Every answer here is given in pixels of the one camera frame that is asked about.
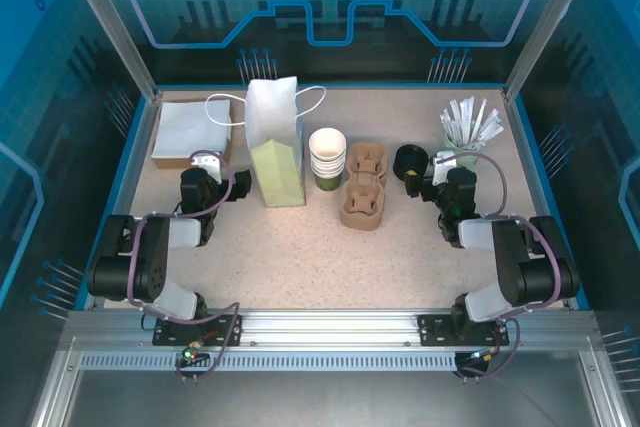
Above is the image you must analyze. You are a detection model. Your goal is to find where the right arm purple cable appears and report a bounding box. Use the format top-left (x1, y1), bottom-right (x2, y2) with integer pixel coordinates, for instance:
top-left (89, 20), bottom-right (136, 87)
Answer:
top-left (452, 151), bottom-right (565, 382)

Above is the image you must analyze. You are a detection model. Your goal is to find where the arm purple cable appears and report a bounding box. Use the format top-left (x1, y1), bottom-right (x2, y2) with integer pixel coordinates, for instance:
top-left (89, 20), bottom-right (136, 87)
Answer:
top-left (124, 149), bottom-right (244, 383)
top-left (452, 151), bottom-right (565, 382)

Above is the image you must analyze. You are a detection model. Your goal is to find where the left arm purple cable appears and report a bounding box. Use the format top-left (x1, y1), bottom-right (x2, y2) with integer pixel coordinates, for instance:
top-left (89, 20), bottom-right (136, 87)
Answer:
top-left (124, 149), bottom-right (244, 383)

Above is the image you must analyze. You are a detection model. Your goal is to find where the grey metal shelf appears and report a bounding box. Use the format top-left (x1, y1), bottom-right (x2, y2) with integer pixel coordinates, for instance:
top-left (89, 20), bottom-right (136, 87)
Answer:
top-left (29, 369), bottom-right (626, 427)

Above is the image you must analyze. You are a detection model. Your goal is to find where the printed paper bag with handles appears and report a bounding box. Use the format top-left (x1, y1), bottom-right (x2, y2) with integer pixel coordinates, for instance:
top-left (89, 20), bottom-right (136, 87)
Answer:
top-left (205, 75), bottom-right (327, 209)

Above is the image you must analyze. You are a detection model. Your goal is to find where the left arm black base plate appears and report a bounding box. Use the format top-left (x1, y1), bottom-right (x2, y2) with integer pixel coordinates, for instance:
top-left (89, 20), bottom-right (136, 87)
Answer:
top-left (152, 313), bottom-right (245, 348)

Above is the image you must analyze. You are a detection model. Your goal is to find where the aluminium frame post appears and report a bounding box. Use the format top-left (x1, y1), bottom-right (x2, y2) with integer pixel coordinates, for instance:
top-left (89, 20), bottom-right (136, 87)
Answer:
top-left (502, 0), bottom-right (589, 103)
top-left (54, 0), bottom-right (164, 101)

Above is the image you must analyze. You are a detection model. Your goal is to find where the white wrapped straw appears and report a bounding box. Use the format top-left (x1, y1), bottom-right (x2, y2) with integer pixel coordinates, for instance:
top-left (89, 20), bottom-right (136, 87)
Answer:
top-left (473, 109), bottom-right (500, 147)
top-left (449, 99), bottom-right (467, 141)
top-left (439, 114), bottom-right (461, 143)
top-left (477, 119), bottom-right (504, 149)
top-left (459, 97), bottom-right (474, 143)
top-left (442, 106), bottom-right (464, 142)
top-left (468, 97), bottom-right (489, 146)

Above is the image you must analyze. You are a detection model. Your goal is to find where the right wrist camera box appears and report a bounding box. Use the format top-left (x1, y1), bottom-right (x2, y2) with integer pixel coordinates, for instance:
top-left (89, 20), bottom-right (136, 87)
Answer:
top-left (431, 150), bottom-right (462, 186)

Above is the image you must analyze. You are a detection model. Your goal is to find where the aluminium mounting rail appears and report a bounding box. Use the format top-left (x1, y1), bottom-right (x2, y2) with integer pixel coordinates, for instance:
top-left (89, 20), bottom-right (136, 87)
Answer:
top-left (64, 309), bottom-right (601, 354)

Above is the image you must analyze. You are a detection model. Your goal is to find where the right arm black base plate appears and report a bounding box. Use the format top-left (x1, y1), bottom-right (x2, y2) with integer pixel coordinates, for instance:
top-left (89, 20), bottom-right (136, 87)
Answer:
top-left (417, 313), bottom-right (511, 348)

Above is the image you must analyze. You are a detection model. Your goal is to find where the pale green holder cup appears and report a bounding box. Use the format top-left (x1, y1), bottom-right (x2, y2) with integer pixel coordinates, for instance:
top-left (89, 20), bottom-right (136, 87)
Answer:
top-left (442, 131), bottom-right (484, 171)

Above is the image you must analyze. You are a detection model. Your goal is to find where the stack of paper cups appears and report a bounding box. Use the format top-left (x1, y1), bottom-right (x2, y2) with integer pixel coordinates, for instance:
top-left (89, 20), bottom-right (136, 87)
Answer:
top-left (308, 128), bottom-right (348, 192)

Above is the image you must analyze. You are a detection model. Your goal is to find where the stack of black lids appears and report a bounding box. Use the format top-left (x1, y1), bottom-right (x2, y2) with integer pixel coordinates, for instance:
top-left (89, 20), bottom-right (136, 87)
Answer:
top-left (393, 146), bottom-right (430, 182)

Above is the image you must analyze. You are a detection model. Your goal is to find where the slotted cable duct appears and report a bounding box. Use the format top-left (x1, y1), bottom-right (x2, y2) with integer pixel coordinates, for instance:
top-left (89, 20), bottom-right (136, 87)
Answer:
top-left (78, 352), bottom-right (459, 372)

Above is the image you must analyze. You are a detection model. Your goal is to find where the green paper cup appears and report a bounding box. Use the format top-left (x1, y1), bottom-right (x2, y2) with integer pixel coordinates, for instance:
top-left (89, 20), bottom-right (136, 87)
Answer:
top-left (308, 128), bottom-right (348, 161)

